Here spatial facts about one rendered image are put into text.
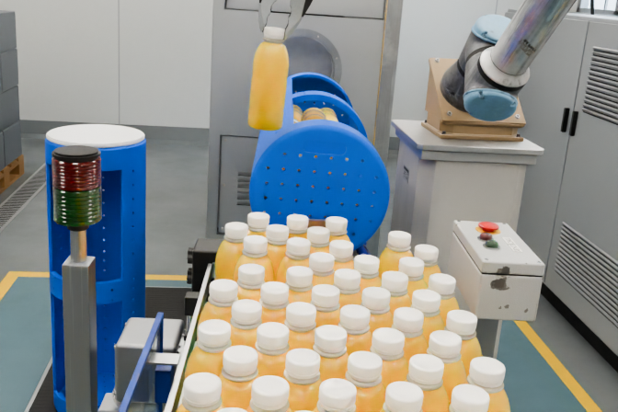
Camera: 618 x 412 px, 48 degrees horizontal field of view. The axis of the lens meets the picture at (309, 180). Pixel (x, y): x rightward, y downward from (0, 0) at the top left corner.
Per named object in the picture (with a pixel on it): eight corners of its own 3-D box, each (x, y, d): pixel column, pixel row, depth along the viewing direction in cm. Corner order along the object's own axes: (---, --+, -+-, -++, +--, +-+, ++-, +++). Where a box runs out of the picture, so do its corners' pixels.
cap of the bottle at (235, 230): (246, 240, 117) (246, 230, 117) (223, 238, 118) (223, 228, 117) (248, 232, 121) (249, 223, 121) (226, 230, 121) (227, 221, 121)
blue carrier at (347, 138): (347, 163, 229) (357, 75, 221) (381, 266, 144) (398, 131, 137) (260, 155, 227) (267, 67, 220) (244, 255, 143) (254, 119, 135)
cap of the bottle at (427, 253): (408, 257, 115) (409, 246, 115) (424, 252, 118) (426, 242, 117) (426, 264, 112) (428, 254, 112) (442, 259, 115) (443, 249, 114)
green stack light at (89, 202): (107, 213, 100) (107, 180, 99) (95, 228, 94) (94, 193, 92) (62, 211, 100) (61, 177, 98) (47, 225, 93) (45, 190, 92)
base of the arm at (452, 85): (497, 76, 184) (511, 50, 176) (496, 119, 176) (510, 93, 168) (441, 63, 184) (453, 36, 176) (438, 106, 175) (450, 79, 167)
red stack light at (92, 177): (107, 179, 99) (106, 153, 98) (94, 192, 92) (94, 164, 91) (61, 177, 98) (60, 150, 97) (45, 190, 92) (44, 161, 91)
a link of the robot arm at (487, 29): (505, 52, 175) (526, 12, 164) (505, 92, 168) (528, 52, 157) (458, 42, 175) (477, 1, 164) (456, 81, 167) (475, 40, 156)
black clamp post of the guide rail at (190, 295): (199, 333, 121) (200, 291, 119) (196, 341, 118) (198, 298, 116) (186, 332, 121) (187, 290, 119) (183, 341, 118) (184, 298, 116)
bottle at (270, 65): (253, 131, 133) (261, 38, 127) (243, 121, 139) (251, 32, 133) (286, 131, 135) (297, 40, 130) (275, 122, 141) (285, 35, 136)
